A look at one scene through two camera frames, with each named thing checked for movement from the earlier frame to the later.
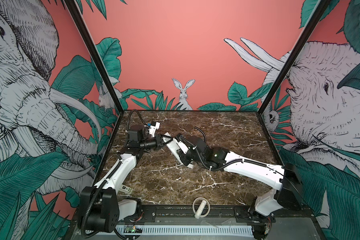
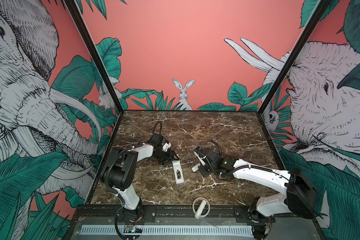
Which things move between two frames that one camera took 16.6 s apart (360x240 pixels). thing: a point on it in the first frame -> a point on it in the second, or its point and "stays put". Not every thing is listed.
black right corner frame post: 312,22 stays put
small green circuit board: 132,229 stays put
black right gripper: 183,156 -> 202,171
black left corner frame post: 86,37 stays put
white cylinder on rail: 201,207 stays put
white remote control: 172,143 -> 178,172
